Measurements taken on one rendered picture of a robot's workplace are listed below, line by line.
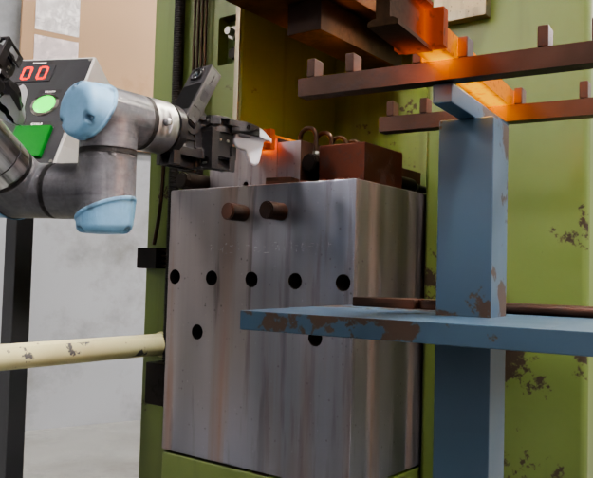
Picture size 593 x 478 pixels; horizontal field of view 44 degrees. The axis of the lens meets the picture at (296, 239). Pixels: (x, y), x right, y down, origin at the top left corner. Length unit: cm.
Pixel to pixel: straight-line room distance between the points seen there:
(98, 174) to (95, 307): 284
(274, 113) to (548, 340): 103
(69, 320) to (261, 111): 239
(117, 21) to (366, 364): 311
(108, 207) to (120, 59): 299
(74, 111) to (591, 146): 72
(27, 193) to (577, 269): 77
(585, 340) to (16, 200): 72
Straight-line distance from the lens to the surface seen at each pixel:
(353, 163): 113
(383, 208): 111
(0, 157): 98
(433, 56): 73
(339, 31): 139
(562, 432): 115
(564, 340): 64
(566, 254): 113
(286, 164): 120
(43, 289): 370
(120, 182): 96
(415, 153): 162
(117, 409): 388
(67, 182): 98
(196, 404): 124
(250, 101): 151
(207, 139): 109
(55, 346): 139
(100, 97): 96
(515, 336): 65
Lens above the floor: 78
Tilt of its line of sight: 3 degrees up
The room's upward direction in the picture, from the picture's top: 2 degrees clockwise
